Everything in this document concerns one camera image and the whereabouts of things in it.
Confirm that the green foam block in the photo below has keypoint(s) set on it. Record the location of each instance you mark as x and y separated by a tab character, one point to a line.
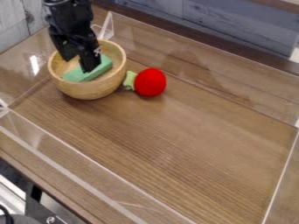
93	73

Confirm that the red knitted strawberry toy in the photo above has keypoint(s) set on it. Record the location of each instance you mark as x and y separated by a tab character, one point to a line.
148	83

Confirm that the black metal clamp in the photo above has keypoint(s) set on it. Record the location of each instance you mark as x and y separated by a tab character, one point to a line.
45	209

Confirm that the clear acrylic corner bracket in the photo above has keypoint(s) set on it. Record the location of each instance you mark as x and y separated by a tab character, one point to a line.
104	31

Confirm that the clear acrylic tray wall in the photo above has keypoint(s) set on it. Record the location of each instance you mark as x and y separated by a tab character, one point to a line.
88	188

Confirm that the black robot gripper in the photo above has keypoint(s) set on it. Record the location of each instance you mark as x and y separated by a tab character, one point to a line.
69	17

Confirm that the brown wooden bowl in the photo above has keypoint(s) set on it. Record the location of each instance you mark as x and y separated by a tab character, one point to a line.
81	85

